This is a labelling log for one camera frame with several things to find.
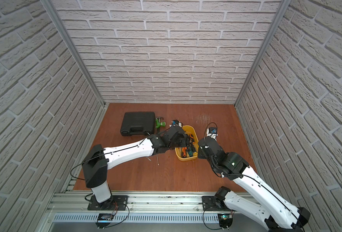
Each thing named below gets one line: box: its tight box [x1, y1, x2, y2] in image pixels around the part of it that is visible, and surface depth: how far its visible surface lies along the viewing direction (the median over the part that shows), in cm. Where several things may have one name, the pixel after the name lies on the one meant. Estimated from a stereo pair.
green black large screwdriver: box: [187, 145, 194, 158], surface depth 91 cm
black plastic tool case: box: [120, 111, 156, 137], surface depth 103 cm
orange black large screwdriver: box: [181, 146, 187, 159], surface depth 91 cm
